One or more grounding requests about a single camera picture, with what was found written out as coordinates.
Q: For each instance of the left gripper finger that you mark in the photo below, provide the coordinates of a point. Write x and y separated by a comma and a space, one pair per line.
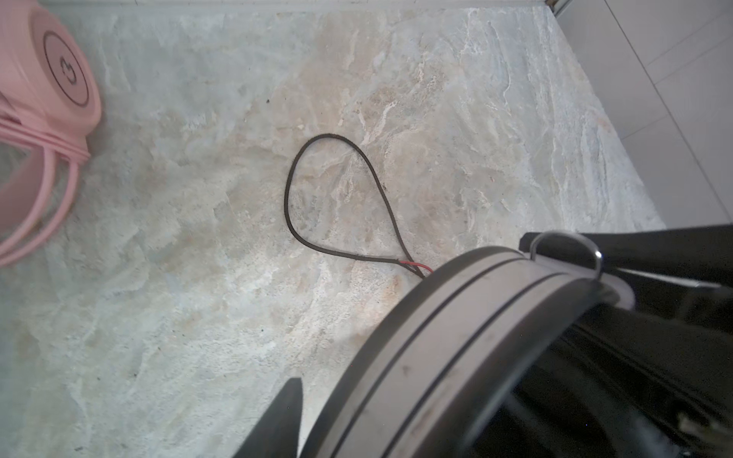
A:
277, 432

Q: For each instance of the black white headphones with cable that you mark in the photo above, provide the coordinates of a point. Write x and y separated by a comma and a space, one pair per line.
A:
571, 345

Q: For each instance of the pink headphones with cable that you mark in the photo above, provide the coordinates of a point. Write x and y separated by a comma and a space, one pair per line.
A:
50, 103

